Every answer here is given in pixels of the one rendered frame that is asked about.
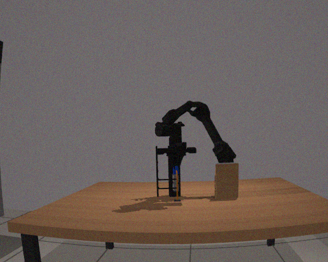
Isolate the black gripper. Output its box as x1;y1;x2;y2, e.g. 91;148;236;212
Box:
156;136;197;169

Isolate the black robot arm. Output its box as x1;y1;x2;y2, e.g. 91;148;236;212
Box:
155;100;236;163

